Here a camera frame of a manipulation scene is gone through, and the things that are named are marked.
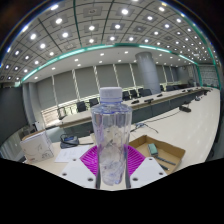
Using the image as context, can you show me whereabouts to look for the small teal block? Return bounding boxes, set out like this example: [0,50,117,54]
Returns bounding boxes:
[147,143,159,158]

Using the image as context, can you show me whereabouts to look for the round ceiling lights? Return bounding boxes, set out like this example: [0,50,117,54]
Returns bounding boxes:
[0,0,214,84]

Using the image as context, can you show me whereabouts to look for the black desk phone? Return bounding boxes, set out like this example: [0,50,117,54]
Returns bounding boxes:
[59,133,80,149]

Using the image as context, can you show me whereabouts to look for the long curved conference desk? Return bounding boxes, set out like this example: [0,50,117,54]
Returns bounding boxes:
[49,87,214,134]

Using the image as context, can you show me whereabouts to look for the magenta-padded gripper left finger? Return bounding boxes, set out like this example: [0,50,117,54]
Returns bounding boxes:
[59,145,101,190]

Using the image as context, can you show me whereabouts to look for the row of black office chairs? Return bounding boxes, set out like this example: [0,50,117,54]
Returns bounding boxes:
[56,83,208,118]

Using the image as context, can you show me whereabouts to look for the clear plastic water bottle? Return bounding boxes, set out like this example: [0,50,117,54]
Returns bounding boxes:
[90,86,133,186]

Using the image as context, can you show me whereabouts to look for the black pen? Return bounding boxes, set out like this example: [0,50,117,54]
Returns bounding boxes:
[156,155,177,171]

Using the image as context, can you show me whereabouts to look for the open brown red-sided cardboard box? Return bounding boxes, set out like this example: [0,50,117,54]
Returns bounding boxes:
[129,134,186,174]

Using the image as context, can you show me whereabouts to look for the large white printed carton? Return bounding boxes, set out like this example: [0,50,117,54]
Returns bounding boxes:
[19,130,55,164]

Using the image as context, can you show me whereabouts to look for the white printed paper sheet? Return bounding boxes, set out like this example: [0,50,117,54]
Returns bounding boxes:
[54,144,91,164]

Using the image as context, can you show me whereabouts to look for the black flat tabletop device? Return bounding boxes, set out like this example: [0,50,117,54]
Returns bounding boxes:
[179,105,192,113]

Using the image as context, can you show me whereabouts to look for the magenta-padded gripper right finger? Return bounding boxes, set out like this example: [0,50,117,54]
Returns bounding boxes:
[123,143,168,190]

